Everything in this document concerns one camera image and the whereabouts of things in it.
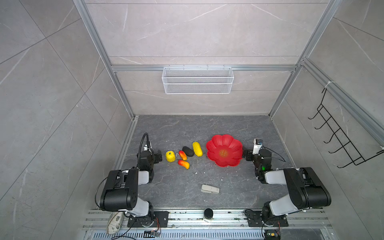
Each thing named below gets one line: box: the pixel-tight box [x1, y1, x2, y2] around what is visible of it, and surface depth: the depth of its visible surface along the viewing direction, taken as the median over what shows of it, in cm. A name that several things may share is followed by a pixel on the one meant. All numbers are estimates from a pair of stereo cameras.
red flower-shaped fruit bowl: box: [206, 134, 243, 167], surface depth 101 cm
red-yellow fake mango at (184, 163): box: [177, 159, 190, 170], surface depth 93 cm
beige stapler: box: [201, 184, 220, 194], surface depth 81 cm
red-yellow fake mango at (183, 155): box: [179, 150, 188, 161], surface depth 97 cm
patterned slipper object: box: [107, 211, 124, 235], surface depth 71 cm
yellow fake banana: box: [192, 141, 203, 157], surface depth 97 cm
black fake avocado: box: [182, 146, 195, 157], surface depth 97 cm
